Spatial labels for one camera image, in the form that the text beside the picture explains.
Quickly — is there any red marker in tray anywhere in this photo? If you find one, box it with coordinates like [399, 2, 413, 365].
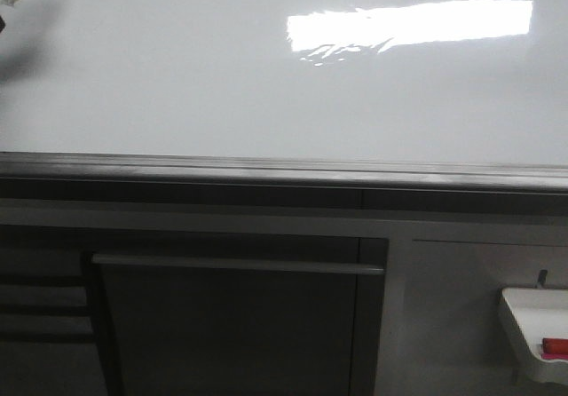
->
[542, 337, 568, 356]

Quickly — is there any pink item in tray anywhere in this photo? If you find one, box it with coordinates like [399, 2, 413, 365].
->
[541, 353, 568, 361]

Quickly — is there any dark cabinet door panel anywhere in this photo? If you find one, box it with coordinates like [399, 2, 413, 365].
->
[95, 264, 384, 395]

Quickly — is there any grey horizontal door handle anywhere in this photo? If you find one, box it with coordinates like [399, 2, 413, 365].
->
[92, 254, 385, 276]

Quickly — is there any white whiteboard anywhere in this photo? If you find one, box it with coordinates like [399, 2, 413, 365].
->
[1, 0, 567, 165]

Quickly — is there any white wall-mounted tray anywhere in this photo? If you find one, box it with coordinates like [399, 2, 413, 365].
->
[498, 269, 567, 385]

